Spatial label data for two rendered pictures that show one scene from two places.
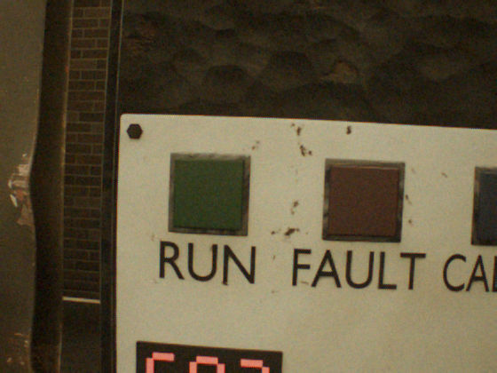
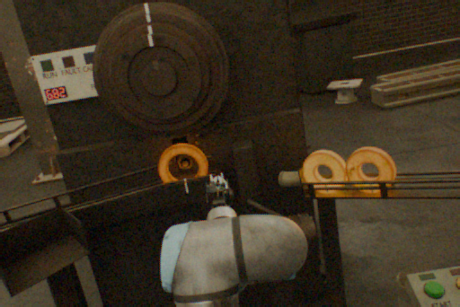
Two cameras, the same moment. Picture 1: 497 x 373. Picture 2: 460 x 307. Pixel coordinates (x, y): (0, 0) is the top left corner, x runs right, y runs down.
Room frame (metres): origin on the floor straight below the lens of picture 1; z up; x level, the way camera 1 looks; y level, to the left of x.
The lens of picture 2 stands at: (-1.29, -0.40, 1.33)
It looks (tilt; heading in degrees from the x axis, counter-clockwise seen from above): 19 degrees down; 355
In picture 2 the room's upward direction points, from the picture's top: 10 degrees counter-clockwise
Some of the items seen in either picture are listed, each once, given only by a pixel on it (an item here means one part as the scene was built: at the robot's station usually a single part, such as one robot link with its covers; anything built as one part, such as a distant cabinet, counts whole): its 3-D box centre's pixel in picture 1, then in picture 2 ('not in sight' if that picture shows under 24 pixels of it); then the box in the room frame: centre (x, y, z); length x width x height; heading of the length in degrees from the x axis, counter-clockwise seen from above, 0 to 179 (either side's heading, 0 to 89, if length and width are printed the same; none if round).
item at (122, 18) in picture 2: not in sight; (162, 73); (0.36, -0.38, 1.11); 0.47 x 0.06 x 0.47; 84
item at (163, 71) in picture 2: not in sight; (159, 77); (0.26, -0.37, 1.11); 0.28 x 0.06 x 0.28; 84
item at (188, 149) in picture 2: not in sight; (183, 167); (0.36, -0.38, 0.75); 0.18 x 0.03 x 0.18; 82
